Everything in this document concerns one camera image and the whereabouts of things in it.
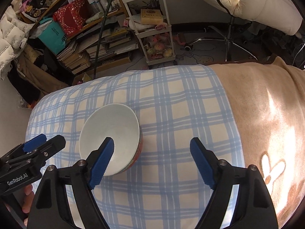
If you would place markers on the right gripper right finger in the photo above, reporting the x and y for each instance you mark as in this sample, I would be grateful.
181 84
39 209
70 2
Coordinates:
254 207

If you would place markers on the red patterned bag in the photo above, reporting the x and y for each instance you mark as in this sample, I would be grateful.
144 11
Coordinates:
72 17

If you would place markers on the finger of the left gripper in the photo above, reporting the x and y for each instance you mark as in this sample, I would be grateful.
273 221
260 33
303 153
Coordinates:
43 152
24 148

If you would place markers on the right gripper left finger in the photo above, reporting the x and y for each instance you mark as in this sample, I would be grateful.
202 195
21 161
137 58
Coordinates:
50 207

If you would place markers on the teal paper bag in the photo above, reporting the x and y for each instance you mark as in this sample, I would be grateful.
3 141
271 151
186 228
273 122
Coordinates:
52 35

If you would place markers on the beige flower blanket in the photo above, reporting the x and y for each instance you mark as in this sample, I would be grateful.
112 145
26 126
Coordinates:
268 107

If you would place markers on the dark green pole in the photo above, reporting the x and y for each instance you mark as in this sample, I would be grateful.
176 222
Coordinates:
100 37

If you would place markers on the white puffer jacket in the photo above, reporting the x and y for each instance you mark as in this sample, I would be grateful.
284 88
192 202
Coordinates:
14 36

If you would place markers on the blue plaid tablecloth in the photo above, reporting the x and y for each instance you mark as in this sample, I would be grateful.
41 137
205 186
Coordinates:
163 189

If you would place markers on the cream padded chair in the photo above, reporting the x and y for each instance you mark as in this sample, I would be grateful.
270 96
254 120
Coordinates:
279 14

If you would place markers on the large red patterned bowl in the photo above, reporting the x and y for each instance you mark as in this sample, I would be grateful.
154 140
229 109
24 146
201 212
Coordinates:
119 122

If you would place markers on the white rolling cart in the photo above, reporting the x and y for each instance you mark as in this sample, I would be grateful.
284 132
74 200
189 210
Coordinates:
156 41

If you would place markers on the left hand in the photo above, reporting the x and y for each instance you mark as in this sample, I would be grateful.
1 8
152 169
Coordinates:
22 207

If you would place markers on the yellow box on cart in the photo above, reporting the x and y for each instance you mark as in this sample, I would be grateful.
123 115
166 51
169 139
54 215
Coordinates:
151 16

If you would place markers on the wooden bookshelf with books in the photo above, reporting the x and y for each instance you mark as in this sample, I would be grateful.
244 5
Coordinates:
79 53

